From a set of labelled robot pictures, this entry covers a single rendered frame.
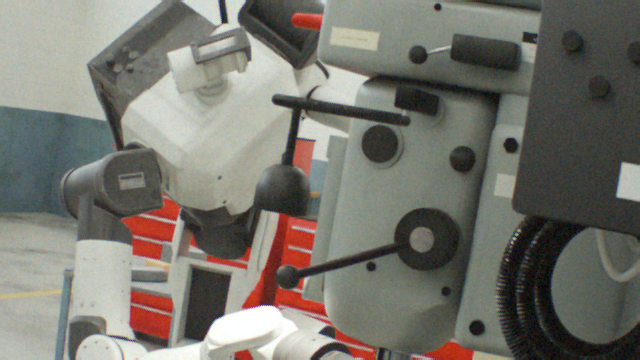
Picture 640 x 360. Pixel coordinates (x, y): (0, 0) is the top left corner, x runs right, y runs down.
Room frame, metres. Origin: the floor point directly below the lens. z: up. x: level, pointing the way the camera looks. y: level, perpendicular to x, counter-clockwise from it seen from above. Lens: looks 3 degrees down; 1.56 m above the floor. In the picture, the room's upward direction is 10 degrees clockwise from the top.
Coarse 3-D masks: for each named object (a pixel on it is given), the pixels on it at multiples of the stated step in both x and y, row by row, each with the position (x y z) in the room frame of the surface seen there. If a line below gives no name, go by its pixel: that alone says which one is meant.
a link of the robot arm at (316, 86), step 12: (312, 72) 2.08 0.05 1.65; (312, 84) 2.09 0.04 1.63; (324, 84) 2.11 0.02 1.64; (300, 96) 2.07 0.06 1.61; (312, 96) 2.07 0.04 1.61; (324, 96) 2.06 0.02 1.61; (336, 96) 2.05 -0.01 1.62; (348, 96) 2.06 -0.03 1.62; (324, 120) 2.06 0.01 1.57; (336, 120) 2.04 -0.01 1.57; (348, 120) 2.01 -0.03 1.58; (348, 132) 2.03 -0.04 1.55
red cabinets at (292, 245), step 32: (128, 224) 6.83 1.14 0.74; (160, 224) 6.75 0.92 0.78; (288, 224) 6.50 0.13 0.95; (160, 256) 6.74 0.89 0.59; (288, 256) 6.48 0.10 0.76; (256, 288) 6.53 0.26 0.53; (160, 320) 6.72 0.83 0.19; (320, 320) 6.36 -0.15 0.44; (352, 352) 6.26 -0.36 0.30; (448, 352) 5.93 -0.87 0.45
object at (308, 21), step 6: (294, 18) 1.54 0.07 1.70; (300, 18) 1.54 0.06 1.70; (306, 18) 1.53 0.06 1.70; (312, 18) 1.53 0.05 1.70; (318, 18) 1.52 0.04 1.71; (294, 24) 1.54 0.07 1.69; (300, 24) 1.54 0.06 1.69; (306, 24) 1.53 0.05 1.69; (312, 24) 1.53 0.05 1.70; (318, 24) 1.52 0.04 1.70; (318, 30) 1.53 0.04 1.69
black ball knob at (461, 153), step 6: (456, 150) 1.21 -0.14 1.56; (462, 150) 1.21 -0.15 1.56; (468, 150) 1.21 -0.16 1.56; (450, 156) 1.21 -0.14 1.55; (456, 156) 1.20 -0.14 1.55; (462, 156) 1.20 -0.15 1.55; (468, 156) 1.20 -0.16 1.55; (474, 156) 1.21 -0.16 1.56; (450, 162) 1.21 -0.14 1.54; (456, 162) 1.20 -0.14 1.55; (462, 162) 1.20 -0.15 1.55; (468, 162) 1.20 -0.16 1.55; (474, 162) 1.21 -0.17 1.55; (456, 168) 1.21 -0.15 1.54; (462, 168) 1.21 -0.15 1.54; (468, 168) 1.21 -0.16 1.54
